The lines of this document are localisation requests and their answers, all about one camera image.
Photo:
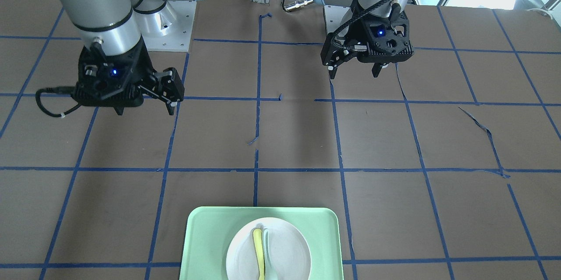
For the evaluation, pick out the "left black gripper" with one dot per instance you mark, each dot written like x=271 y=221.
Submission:
x=353 y=35

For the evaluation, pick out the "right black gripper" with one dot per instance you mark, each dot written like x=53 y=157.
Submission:
x=142 y=66

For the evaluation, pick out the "yellow plastic fork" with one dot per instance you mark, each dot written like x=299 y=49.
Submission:
x=257 y=235

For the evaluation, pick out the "white round plate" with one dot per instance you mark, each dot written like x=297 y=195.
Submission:
x=291 y=255

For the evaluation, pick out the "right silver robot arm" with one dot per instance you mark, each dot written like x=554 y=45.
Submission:
x=111 y=23

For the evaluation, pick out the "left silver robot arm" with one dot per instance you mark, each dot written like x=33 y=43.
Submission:
x=361 y=8

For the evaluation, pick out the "light green tray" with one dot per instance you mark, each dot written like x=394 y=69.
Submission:
x=210 y=230

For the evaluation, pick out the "light green plastic spoon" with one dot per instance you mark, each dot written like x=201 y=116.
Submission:
x=269 y=271

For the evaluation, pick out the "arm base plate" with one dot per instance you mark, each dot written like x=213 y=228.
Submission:
x=335 y=16
x=170 y=29

